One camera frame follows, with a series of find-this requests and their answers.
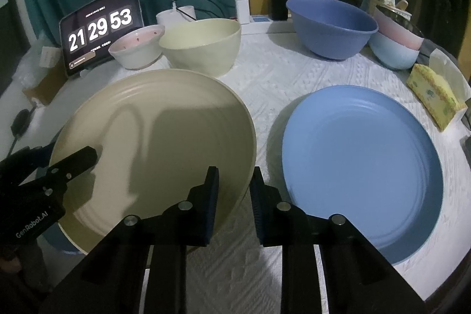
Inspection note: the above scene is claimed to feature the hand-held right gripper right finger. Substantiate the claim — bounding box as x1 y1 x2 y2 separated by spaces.
249 166 432 314

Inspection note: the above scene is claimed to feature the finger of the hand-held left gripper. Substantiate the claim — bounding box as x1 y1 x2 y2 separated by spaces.
47 147 98 195

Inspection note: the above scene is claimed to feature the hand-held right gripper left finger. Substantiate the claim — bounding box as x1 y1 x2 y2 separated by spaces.
39 166 221 314

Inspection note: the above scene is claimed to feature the cream plate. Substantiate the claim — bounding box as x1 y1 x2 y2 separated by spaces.
49 69 257 256

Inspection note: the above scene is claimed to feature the blue plate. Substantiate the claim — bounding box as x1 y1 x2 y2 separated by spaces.
282 85 442 266

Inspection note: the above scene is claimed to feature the pink speckled bowl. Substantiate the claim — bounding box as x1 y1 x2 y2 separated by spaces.
108 24 166 70

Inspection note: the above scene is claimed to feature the pale yellow bowl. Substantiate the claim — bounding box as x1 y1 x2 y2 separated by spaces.
159 19 242 78

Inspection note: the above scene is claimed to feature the dark blue bowl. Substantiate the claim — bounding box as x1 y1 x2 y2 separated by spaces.
286 0 379 61

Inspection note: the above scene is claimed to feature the blue rounded object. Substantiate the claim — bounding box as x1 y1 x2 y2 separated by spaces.
49 224 83 256

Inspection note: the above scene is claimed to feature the black round device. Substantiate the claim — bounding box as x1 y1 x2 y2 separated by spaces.
11 109 32 138

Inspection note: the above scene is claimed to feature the cardboard box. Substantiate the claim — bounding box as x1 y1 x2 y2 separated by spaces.
22 71 67 105

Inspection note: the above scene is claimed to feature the white embossed tablecloth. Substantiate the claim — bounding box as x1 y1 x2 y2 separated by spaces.
55 31 466 314

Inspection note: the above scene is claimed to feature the tablet showing clock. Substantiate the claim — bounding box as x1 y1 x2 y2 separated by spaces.
59 0 145 77

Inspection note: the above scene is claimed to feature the white power strip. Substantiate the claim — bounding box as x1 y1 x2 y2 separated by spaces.
235 14 295 36

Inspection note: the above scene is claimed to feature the white charger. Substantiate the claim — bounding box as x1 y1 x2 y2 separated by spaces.
235 0 251 24

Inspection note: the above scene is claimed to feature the black charger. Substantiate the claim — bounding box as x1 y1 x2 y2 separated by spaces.
267 0 288 21

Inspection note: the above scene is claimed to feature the light blue bowl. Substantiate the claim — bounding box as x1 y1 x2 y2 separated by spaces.
369 30 420 70

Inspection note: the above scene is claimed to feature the yellow tissue box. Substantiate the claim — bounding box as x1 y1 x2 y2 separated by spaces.
407 49 470 132

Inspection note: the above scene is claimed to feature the pink bowl with steel inside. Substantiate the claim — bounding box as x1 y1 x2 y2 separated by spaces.
373 3 424 50

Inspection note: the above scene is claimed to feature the dark grey cloth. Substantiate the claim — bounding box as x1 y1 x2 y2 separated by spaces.
416 38 442 64

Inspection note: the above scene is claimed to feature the black lamp cable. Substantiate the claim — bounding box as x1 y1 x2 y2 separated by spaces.
173 0 236 22

